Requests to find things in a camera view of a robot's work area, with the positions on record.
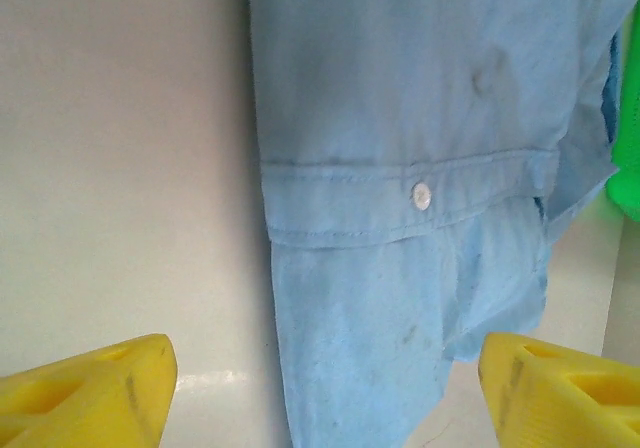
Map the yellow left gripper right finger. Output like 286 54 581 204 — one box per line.
477 331 640 448

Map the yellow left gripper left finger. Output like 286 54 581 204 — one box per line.
0 332 181 448

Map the light blue long sleeve shirt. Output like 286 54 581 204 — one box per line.
246 0 635 448

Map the green plastic basket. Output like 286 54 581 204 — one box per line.
604 0 640 225

